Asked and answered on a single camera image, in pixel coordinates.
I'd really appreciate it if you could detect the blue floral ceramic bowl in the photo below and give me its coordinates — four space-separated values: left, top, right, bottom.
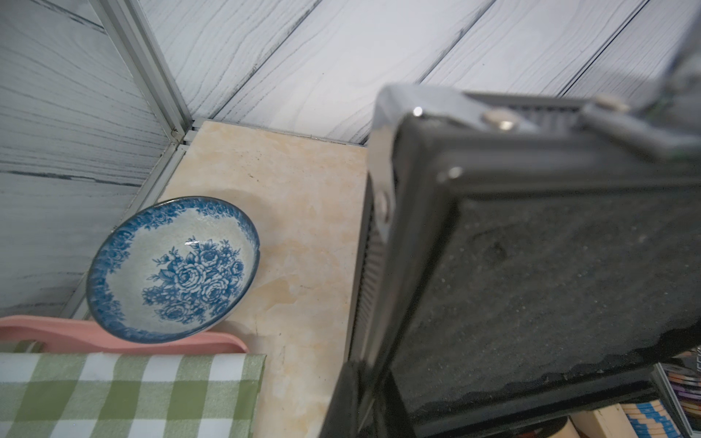
86 196 260 344

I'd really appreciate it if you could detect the pink cutting board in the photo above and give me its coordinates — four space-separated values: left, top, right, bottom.
1 316 249 355

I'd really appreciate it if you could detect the green checked cloth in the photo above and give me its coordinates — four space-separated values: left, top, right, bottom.
1 352 266 437

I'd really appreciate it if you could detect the black carbon poker case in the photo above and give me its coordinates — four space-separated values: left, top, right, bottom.
319 10 701 438

